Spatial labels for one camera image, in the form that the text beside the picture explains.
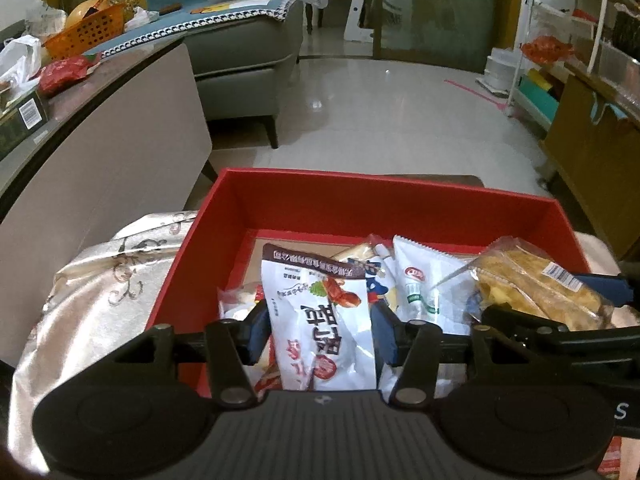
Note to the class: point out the green storage box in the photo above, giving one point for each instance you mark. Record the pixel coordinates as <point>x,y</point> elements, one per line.
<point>537,100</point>

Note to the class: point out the small white snack packet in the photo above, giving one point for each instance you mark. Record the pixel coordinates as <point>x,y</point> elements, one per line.
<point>235,302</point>

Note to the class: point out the orange plastic bag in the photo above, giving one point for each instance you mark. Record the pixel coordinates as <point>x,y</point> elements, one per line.
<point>547,50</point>

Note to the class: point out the grey sofa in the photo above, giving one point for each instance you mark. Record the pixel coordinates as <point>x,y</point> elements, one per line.
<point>235,60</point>

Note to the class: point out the white blue bread packet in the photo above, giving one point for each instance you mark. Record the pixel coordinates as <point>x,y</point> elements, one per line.
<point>372,272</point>

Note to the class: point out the white packet red green logo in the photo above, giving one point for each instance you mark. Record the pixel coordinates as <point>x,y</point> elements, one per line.
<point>425,280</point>

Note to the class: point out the grey side cabinet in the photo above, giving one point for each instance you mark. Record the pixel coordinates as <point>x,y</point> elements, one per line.
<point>100,160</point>

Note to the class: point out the red snack bag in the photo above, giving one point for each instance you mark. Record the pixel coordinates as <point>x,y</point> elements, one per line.
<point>62,72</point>

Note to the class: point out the dark seaweed packet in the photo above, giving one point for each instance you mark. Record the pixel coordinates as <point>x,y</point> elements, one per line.
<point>625,30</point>

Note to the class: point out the clear plastic container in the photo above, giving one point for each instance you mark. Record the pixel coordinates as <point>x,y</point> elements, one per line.
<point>620,67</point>

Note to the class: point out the crinkled transparent bag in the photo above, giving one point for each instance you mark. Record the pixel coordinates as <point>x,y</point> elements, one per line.
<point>47,17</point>

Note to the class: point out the white perforated board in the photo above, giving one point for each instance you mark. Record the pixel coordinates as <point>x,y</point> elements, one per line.
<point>356,20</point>

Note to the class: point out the pink straw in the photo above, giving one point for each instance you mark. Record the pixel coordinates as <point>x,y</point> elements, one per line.
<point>475,92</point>

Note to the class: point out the yellow cake packet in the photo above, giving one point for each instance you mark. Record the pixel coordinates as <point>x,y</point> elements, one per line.
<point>530,280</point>

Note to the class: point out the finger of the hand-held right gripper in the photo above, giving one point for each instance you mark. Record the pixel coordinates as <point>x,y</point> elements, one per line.
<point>612,291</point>
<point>520,319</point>

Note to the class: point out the red snack packet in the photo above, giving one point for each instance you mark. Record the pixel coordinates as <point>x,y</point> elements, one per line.
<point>267,380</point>

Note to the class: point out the red cardboard box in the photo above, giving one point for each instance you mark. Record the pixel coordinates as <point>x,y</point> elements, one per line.
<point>350,200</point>

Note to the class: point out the dark green box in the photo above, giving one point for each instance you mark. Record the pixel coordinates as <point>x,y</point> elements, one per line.
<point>15,130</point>

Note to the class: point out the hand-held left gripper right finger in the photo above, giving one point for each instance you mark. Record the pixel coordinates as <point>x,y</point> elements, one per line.
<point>382,330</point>

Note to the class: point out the silver embroidered cloth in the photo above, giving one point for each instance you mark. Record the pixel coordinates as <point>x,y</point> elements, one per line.
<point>100,280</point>

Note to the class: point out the glass sliding door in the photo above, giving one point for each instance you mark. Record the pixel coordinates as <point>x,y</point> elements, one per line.
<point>440,10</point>

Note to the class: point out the white round container stack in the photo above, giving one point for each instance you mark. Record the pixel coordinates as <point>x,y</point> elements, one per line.
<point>499,70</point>

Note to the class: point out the white plastic bag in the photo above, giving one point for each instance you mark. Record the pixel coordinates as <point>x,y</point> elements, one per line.
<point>20,57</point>

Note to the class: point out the pale pink cloth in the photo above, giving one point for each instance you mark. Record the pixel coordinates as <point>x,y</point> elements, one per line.
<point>600,255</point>

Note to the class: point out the orange plastic basket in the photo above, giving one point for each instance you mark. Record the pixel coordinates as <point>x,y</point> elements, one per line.
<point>85,32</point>

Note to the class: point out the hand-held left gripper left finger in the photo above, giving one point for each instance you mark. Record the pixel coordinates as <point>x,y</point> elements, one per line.
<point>257,330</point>

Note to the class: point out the crumpled white tissue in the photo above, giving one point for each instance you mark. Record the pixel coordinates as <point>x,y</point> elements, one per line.
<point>141,17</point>

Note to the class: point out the white packet with red print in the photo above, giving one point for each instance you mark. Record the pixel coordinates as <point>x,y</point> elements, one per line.
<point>320,320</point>

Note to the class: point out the light wooden table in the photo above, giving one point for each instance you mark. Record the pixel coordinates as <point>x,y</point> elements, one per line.
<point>580,150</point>

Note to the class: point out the small brown object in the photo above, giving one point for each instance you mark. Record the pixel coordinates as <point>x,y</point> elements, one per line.
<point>171,8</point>

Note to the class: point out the yellow dome bowl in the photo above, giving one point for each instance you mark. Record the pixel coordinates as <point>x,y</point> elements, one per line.
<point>85,10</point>

